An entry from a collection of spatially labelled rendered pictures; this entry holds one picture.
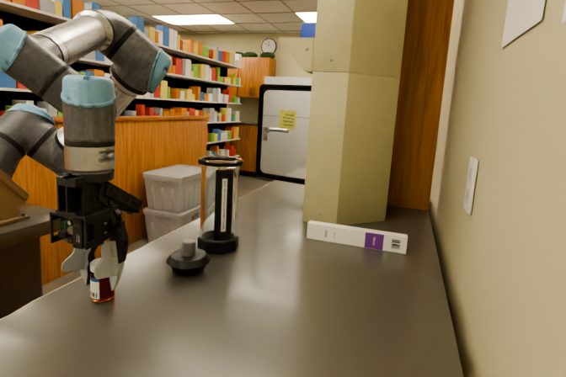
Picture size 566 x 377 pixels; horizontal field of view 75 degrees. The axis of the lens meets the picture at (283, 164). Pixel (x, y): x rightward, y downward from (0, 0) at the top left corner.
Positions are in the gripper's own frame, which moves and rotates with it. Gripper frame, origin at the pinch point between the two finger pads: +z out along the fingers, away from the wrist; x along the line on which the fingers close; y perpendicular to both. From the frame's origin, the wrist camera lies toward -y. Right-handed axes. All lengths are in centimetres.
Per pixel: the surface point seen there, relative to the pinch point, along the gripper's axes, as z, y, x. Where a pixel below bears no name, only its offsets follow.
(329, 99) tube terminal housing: -35, -61, 29
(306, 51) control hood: -49, -61, 21
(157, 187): 43, -222, -143
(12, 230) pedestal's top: 3.5, -18.4, -45.2
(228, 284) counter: 3.7, -12.9, 18.9
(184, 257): 0.0, -13.5, 8.3
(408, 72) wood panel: -48, -97, 52
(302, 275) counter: 3.7, -22.9, 31.9
